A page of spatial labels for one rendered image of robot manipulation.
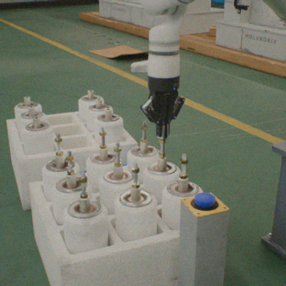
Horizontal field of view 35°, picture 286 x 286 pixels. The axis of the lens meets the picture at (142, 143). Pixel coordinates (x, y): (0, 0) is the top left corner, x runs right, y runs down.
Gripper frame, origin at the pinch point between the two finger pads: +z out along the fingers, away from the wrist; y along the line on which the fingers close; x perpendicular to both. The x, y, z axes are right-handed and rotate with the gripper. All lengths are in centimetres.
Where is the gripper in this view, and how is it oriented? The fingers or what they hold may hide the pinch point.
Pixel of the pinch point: (162, 130)
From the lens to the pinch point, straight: 112.4
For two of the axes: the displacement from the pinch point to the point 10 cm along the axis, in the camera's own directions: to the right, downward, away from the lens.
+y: 7.7, -2.4, 5.8
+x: -6.3, -2.9, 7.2
